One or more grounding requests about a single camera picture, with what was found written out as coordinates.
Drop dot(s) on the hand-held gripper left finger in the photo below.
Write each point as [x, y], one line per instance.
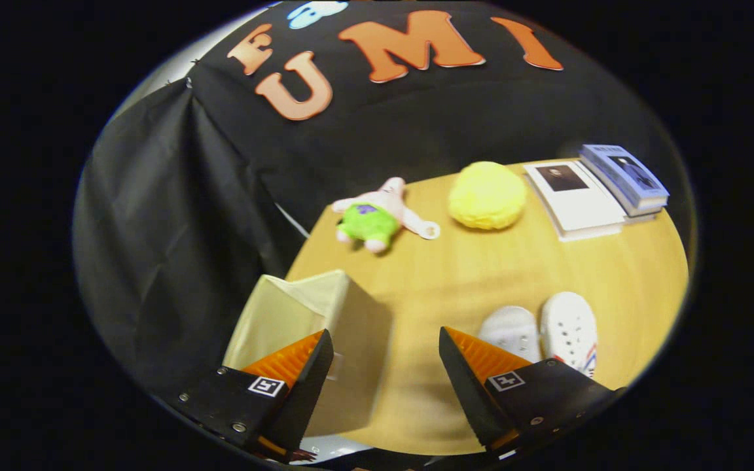
[305, 392]

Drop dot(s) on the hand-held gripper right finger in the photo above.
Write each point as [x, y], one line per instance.
[468, 392]

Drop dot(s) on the white canvas shoe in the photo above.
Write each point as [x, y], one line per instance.
[511, 330]
[567, 327]

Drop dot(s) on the beige fabric storage box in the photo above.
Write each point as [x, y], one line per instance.
[364, 340]

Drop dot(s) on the pink starfish plush toy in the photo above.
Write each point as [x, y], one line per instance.
[370, 219]

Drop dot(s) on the yellow fluffy plush toy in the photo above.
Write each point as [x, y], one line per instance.
[487, 196]

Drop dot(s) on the white book with portrait cover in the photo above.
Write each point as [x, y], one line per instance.
[576, 203]

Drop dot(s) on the blue book with figure cover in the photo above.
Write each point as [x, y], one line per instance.
[622, 173]

